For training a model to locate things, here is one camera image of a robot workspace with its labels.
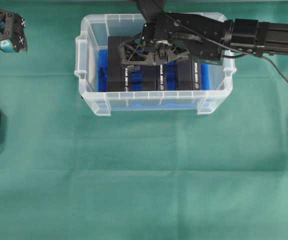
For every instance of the green table cloth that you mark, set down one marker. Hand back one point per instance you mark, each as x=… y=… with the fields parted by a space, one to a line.
x=67 y=174

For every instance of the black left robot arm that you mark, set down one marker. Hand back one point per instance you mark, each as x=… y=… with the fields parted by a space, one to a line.
x=12 y=32

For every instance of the black camera box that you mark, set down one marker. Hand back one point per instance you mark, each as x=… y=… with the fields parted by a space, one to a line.
x=153 y=78
x=117 y=73
x=188 y=75

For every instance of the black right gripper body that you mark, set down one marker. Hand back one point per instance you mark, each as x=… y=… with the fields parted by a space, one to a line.
x=202 y=36

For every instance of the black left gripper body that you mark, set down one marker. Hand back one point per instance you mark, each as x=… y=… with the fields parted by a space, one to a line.
x=12 y=27

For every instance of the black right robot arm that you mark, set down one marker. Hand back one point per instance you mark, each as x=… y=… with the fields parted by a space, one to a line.
x=247 y=37

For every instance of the clear plastic storage case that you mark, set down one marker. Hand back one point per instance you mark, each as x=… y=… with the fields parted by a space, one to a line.
x=94 y=32

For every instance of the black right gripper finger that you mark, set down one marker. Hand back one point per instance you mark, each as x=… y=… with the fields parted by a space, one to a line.
x=172 y=52
x=133 y=51

